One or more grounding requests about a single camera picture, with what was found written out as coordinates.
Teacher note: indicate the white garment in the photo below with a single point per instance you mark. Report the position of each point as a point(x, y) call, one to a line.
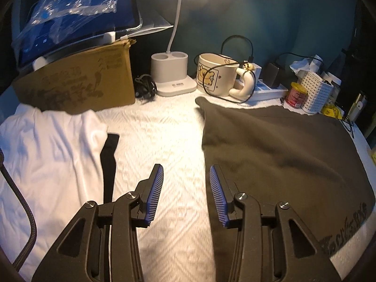
point(53, 158)

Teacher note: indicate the white charger plug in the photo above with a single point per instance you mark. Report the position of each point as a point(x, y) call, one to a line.
point(256, 71)

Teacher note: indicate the yellow snack packet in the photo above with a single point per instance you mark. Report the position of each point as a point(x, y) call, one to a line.
point(332, 111)

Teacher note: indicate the silver flask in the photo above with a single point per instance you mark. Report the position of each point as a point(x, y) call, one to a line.
point(357, 107)

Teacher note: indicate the white desk lamp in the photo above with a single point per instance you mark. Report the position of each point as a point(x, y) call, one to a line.
point(170, 70)

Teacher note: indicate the black charger adapter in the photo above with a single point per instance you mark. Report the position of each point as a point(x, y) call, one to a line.
point(273, 75)

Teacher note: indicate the dark grey t-shirt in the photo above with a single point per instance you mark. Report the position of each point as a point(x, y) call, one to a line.
point(279, 152)

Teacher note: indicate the white perforated basket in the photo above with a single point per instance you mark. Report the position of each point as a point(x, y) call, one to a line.
point(312, 94)

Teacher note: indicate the white power strip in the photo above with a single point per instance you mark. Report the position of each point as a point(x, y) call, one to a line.
point(270, 92)

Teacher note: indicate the cardboard box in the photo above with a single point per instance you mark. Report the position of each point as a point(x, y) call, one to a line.
point(73, 79)

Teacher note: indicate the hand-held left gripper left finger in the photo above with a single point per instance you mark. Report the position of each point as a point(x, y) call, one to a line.
point(155, 194)

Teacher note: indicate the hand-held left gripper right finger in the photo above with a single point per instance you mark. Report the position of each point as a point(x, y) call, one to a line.
point(218, 196)

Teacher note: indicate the crumpled white tissue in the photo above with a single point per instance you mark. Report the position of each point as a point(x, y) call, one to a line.
point(302, 64)

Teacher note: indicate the glass jar with white lid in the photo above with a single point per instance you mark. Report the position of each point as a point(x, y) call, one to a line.
point(336, 92)

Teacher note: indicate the white bear mug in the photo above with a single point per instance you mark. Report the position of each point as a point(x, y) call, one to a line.
point(223, 79)

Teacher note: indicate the red can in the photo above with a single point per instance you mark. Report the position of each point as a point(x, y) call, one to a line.
point(296, 95)

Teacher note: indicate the white textured tablecloth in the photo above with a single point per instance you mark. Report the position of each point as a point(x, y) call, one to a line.
point(164, 135)

